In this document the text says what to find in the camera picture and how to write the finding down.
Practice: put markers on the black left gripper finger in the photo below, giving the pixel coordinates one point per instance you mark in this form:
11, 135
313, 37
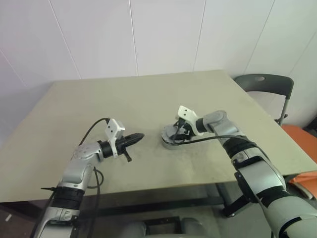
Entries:
132, 142
136, 136

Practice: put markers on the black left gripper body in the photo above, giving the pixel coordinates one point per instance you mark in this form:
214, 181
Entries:
121, 146

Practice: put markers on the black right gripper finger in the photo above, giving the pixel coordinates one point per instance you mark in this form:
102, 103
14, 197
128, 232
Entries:
184, 137
173, 138

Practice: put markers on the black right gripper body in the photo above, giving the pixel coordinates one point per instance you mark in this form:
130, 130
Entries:
186, 129

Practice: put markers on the silver black-rimmed motor cap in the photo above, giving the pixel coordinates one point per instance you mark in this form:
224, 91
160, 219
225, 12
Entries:
168, 131

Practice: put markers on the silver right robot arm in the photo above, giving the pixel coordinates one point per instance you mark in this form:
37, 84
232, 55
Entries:
223, 124

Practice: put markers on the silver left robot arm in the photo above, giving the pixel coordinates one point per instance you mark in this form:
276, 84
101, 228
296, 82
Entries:
84, 152

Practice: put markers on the black zip tie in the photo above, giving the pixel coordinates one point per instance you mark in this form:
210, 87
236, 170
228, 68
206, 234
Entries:
48, 189

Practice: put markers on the grey rounded shape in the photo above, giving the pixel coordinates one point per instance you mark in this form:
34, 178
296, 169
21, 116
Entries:
135, 230
194, 228

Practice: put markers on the black plastic chair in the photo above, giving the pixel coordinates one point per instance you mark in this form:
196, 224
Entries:
270, 85

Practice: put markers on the orange seat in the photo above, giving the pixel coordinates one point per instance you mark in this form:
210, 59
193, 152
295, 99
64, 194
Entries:
299, 136

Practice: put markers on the dark furniture piece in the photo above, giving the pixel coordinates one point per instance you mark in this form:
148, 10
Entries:
311, 126

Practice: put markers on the orange and white object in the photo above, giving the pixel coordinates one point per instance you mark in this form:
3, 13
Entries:
308, 183

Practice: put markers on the small white floor scrap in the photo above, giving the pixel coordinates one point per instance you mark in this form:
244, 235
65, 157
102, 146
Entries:
8, 218

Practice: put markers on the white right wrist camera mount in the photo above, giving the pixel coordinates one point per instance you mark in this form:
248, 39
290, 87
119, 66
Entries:
185, 112

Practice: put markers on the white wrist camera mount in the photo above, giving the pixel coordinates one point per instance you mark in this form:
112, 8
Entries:
112, 127
185, 112

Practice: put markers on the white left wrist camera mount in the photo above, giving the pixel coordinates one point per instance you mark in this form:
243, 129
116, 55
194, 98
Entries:
112, 127

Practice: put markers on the black rectangular frame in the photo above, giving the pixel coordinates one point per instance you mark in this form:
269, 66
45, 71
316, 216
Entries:
162, 219

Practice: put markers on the black table frame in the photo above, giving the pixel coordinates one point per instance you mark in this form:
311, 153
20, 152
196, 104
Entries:
232, 208

